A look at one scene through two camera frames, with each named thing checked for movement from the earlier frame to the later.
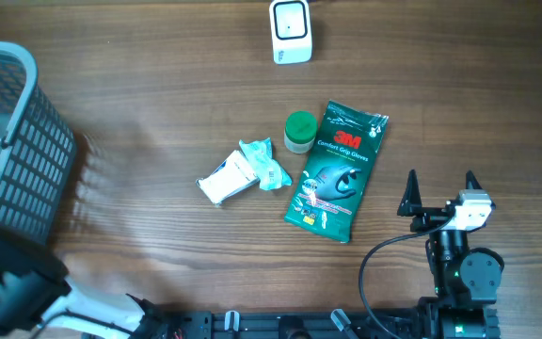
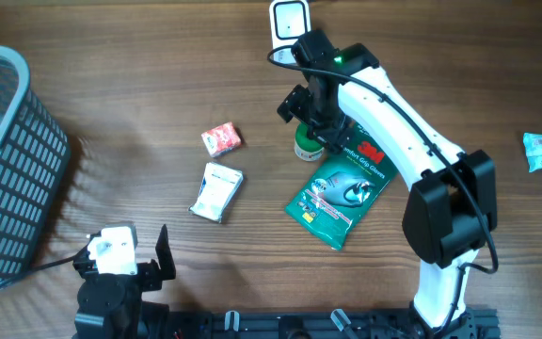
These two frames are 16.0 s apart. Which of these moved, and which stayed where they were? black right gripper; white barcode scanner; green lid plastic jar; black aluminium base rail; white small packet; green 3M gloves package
Moved: green 3M gloves package; white small packet; green lid plastic jar; black right gripper
Stayed: black aluminium base rail; white barcode scanner
